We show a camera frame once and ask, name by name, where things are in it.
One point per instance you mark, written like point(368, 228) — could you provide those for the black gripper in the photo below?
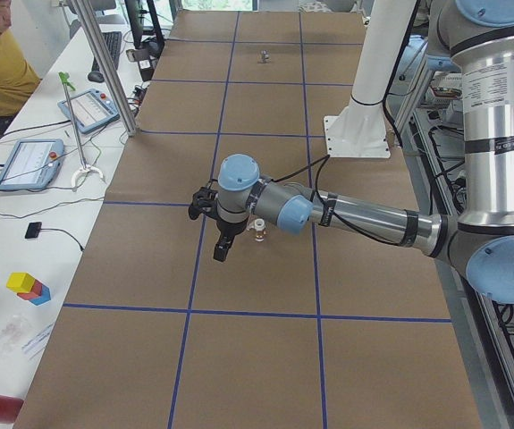
point(229, 228)

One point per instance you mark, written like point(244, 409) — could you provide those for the white brass PPR valve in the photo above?
point(258, 227)

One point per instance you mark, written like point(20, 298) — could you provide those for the chrome metal pipe fitting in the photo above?
point(264, 57)

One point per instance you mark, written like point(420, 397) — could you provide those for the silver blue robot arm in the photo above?
point(478, 36)

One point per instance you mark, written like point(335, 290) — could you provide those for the blue wooden block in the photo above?
point(44, 297)

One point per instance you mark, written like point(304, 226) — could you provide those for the far blue teach pendant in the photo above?
point(93, 109)

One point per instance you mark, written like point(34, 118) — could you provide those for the blue teach pendant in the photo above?
point(32, 164)
point(93, 109)

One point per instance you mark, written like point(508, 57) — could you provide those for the small black box device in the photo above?
point(33, 230)

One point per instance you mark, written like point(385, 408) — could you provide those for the red wooden block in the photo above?
point(35, 292)

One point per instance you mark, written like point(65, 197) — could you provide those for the near blue teach pendant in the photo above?
point(32, 164)

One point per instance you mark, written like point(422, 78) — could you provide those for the yellow wooden block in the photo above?
point(20, 282)

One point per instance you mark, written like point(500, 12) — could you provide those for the black computer mouse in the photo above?
point(95, 76)

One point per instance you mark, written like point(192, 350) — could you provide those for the metal rod white stand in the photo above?
point(85, 168)

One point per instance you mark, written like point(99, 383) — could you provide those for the clear plastic bag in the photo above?
point(12, 332)

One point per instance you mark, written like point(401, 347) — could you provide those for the black keyboard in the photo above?
point(113, 43)

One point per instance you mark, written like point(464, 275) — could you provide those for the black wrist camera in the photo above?
point(203, 203)

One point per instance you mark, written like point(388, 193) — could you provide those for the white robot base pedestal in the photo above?
point(359, 131)

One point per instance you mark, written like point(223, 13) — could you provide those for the aluminium profile post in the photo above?
point(88, 22)

